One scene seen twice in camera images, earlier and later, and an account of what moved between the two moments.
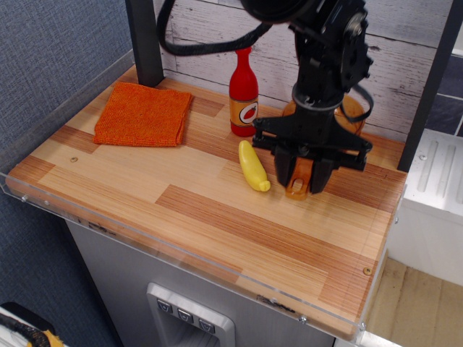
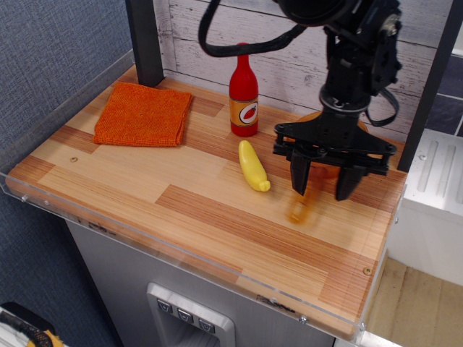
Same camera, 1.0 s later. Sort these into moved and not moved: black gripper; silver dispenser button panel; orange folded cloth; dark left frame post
Moved: black gripper
Not moved: silver dispenser button panel; orange folded cloth; dark left frame post
